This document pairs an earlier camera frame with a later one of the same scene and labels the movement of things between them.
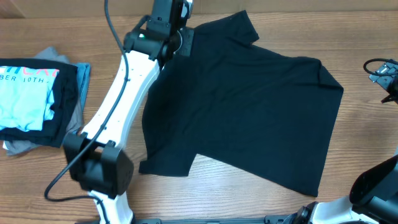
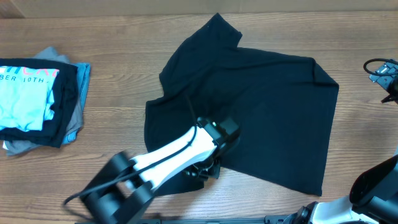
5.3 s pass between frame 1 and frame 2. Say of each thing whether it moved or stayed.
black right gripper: stayed
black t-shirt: stayed
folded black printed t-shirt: stayed
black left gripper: moved
